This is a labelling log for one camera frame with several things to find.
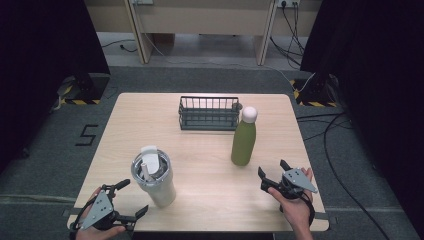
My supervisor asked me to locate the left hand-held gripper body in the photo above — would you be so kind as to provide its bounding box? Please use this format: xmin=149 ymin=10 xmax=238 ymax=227
xmin=79 ymin=184 xmax=138 ymax=233

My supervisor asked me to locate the dark grey wire basket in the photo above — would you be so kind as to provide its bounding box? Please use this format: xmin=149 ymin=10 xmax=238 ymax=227
xmin=178 ymin=95 xmax=243 ymax=132

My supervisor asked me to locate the white tumbler with lid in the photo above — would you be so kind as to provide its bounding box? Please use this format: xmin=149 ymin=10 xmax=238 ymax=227
xmin=130 ymin=145 xmax=177 ymax=209

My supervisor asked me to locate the green bottle with white cap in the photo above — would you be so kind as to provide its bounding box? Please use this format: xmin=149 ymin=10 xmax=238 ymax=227
xmin=230 ymin=106 xmax=259 ymax=167

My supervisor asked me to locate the person's left hand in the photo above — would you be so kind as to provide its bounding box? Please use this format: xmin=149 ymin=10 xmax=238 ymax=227
xmin=75 ymin=186 xmax=127 ymax=240

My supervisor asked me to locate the person's right hand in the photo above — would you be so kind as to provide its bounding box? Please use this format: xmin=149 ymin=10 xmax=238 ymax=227
xmin=267 ymin=167 xmax=315 ymax=237

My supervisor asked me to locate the stand base with striped tape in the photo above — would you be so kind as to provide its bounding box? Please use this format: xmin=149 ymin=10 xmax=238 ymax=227
xmin=58 ymin=73 xmax=111 ymax=106
xmin=289 ymin=73 xmax=338 ymax=108

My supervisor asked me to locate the black cable with plug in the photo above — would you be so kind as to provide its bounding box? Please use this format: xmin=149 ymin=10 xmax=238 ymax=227
xmin=101 ymin=39 xmax=138 ymax=54

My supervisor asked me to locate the beige office desk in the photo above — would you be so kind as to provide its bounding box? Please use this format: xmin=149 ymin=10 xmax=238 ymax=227
xmin=83 ymin=0 xmax=323 ymax=66

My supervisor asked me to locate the long black floor cable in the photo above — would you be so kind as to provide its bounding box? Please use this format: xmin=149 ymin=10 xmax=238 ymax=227
xmin=322 ymin=112 xmax=392 ymax=240

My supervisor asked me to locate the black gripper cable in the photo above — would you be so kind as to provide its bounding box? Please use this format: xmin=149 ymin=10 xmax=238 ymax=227
xmin=68 ymin=199 xmax=98 ymax=240
xmin=300 ymin=192 xmax=316 ymax=228

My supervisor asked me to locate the black curtain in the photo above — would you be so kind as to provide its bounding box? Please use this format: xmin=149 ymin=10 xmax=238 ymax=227
xmin=0 ymin=0 xmax=111 ymax=174
xmin=299 ymin=0 xmax=424 ymax=231

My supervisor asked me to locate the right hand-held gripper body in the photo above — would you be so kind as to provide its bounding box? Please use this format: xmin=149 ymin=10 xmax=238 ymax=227
xmin=260 ymin=167 xmax=319 ymax=201

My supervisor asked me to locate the black power cable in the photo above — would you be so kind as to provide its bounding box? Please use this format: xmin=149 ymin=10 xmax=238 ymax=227
xmin=269 ymin=4 xmax=303 ymax=69
xmin=281 ymin=4 xmax=306 ymax=56

